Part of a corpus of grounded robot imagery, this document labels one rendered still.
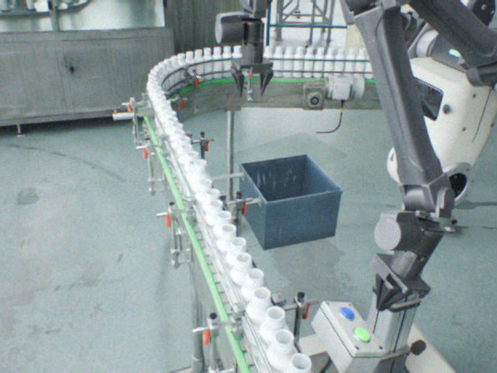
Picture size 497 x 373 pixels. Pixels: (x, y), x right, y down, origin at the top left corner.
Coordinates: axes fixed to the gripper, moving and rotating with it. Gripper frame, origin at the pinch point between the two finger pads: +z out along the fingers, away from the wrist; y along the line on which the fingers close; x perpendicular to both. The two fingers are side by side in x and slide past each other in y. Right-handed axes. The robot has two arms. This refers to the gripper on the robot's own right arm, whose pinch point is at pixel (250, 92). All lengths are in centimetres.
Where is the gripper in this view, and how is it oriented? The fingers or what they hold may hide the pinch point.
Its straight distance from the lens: 133.8
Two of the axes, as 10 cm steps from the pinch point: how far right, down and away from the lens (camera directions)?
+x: 3.4, 4.9, -8.0
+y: -9.4, 1.4, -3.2
